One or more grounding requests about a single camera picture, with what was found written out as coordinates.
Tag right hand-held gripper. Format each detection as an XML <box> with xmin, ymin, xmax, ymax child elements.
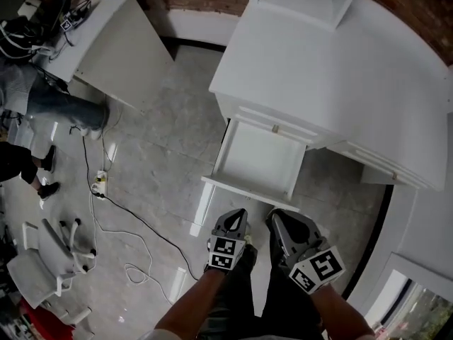
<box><xmin>265</xmin><ymin>208</ymin><xmax>347</xmax><ymax>295</ymax></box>

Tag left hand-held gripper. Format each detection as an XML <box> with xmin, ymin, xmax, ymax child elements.
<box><xmin>204</xmin><ymin>208</ymin><xmax>251</xmax><ymax>274</ymax></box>

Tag person's right forearm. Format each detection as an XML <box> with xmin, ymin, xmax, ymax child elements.
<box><xmin>310</xmin><ymin>283</ymin><xmax>377</xmax><ymax>340</ymax></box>

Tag person's left forearm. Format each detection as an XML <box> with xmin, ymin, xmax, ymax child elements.
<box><xmin>154</xmin><ymin>269</ymin><xmax>228</xmax><ymax>334</ymax></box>

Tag white desk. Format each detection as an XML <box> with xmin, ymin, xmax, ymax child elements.
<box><xmin>208</xmin><ymin>0</ymin><xmax>453</xmax><ymax>193</ymax></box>

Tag person's dark trousers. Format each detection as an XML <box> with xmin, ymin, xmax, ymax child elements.
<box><xmin>201</xmin><ymin>241</ymin><xmax>325</xmax><ymax>340</ymax></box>

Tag window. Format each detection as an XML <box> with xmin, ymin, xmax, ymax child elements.
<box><xmin>363</xmin><ymin>269</ymin><xmax>453</xmax><ymax>340</ymax></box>

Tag white tube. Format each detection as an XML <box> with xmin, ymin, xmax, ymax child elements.
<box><xmin>57</xmin><ymin>306</ymin><xmax>93</xmax><ymax>326</ymax></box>

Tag white office chair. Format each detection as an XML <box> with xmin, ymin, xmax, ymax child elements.
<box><xmin>6</xmin><ymin>217</ymin><xmax>98</xmax><ymax>310</ymax></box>

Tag red box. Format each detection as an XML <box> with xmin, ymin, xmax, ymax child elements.
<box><xmin>18</xmin><ymin>297</ymin><xmax>78</xmax><ymax>340</ymax></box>

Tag plain white side table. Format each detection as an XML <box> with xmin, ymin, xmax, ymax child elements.
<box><xmin>38</xmin><ymin>0</ymin><xmax>175</xmax><ymax>113</ymax></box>

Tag spare gripper device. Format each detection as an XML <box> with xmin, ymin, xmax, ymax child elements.
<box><xmin>59</xmin><ymin>0</ymin><xmax>92</xmax><ymax>32</ymax></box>

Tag black chair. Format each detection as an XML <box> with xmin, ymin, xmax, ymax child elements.
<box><xmin>45</xmin><ymin>0</ymin><xmax>74</xmax><ymax>23</ymax></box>

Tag white power strip with cable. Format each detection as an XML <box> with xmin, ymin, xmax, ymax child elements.
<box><xmin>69</xmin><ymin>125</ymin><xmax>200</xmax><ymax>282</ymax></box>

